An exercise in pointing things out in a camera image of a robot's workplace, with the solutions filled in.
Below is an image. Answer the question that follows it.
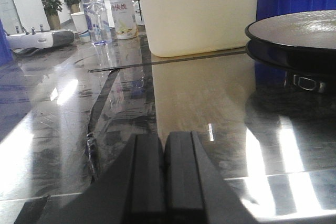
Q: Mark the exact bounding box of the clear water bottle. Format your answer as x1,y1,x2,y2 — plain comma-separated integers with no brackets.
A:
81,0,112,45

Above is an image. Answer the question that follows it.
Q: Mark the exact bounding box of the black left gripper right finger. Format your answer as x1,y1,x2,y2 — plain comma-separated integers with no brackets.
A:
164,132,203,211

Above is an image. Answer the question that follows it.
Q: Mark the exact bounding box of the white paper cup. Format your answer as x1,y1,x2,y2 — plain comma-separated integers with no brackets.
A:
71,12,91,42

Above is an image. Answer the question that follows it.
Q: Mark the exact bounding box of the beige plate black rim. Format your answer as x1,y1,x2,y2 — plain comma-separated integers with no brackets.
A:
245,9,335,63

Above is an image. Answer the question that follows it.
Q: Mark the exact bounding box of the blue plastic crate on table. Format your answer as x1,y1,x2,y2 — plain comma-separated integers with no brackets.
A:
0,22,13,66

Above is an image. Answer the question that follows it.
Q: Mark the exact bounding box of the white remote controller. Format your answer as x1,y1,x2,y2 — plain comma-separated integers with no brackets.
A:
4,26,75,49

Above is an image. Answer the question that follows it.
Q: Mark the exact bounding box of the plant in gold pot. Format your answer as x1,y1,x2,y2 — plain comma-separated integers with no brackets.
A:
41,0,62,30

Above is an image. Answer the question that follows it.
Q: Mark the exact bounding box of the cream plastic basket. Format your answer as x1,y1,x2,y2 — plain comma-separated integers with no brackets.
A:
140,0,257,57

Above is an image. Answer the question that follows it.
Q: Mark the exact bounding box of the white milk drink bottle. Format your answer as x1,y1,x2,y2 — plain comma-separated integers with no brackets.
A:
109,0,138,39

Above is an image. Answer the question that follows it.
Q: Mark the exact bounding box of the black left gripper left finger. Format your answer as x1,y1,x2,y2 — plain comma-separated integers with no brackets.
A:
131,134,165,213

